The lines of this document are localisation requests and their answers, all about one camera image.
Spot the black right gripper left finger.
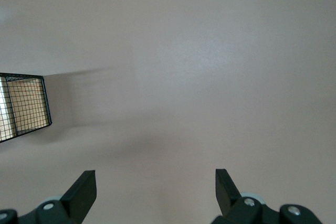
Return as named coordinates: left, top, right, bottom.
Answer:
left=18, top=170, right=98, bottom=224

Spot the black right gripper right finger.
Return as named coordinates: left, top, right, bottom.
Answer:
left=212, top=168, right=280, bottom=224

